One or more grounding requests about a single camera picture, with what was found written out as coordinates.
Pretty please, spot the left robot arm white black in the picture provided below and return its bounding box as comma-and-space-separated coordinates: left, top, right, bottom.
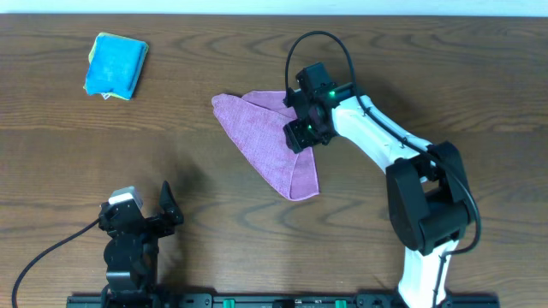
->
98, 181, 184, 295

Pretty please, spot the purple microfiber cloth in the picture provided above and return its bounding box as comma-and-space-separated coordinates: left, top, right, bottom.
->
211, 91, 320, 201

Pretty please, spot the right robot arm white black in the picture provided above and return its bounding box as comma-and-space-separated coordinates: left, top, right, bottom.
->
283, 82, 481, 307

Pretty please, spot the blue folded cloth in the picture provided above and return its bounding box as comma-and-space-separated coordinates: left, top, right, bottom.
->
84, 33, 147, 97

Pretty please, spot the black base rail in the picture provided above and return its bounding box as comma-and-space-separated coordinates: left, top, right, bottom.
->
66, 292, 500, 308

